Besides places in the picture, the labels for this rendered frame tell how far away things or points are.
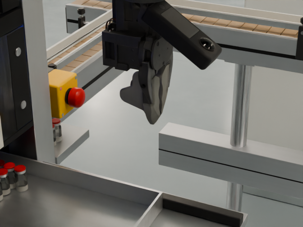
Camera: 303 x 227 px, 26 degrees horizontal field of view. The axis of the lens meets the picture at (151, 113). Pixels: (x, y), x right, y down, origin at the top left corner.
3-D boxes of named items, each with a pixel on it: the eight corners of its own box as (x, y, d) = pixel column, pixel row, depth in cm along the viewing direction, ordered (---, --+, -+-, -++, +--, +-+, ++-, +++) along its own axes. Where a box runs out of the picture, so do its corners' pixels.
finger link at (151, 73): (150, 93, 98) (150, 39, 94) (161, 95, 98) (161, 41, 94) (136, 106, 95) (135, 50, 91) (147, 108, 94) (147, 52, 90)
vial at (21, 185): (13, 190, 119) (11, 169, 117) (20, 184, 121) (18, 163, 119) (23, 193, 119) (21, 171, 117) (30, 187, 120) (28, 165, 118)
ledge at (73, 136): (-1, 151, 136) (-2, 143, 135) (34, 124, 147) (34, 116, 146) (57, 165, 131) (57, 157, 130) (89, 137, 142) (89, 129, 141)
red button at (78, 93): (61, 108, 128) (59, 90, 126) (71, 100, 131) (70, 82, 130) (77, 112, 127) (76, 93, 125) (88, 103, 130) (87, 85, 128)
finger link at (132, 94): (125, 117, 102) (124, 62, 98) (160, 124, 100) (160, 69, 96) (116, 125, 100) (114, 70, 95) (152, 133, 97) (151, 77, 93)
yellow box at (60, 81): (29, 112, 130) (26, 79, 127) (49, 98, 136) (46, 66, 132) (62, 120, 127) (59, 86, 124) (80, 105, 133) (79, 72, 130)
